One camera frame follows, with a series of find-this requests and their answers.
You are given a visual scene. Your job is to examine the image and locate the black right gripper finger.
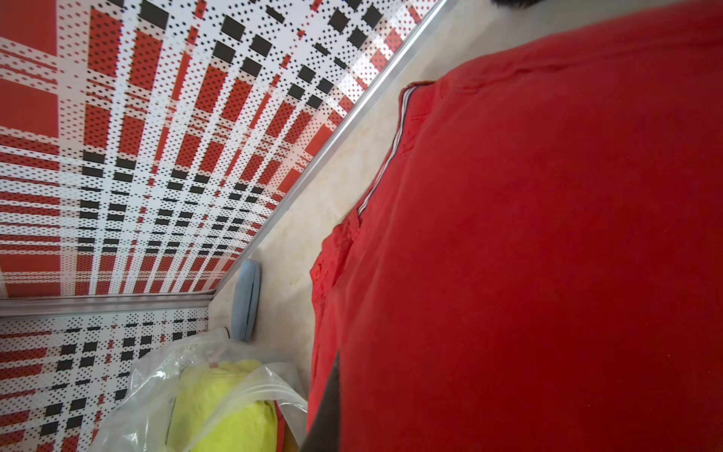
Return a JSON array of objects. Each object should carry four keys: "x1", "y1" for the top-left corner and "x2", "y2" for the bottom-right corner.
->
[{"x1": 300, "y1": 352, "x2": 342, "y2": 452}]

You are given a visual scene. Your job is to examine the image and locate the clear plastic vacuum bag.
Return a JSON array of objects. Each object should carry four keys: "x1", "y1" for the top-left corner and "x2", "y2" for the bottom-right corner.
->
[{"x1": 90, "y1": 330, "x2": 308, "y2": 451}]

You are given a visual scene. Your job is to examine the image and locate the red trousers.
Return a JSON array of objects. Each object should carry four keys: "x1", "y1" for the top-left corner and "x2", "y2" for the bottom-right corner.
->
[{"x1": 308, "y1": 1, "x2": 722, "y2": 451}]

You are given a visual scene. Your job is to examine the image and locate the lime green folded trousers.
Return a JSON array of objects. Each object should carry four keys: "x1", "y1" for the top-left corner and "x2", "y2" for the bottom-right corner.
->
[{"x1": 166, "y1": 360, "x2": 279, "y2": 451}]

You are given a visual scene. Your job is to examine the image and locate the grey white plush toy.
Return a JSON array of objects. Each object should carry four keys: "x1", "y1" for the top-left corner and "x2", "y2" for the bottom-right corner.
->
[{"x1": 491, "y1": 0, "x2": 543, "y2": 9}]

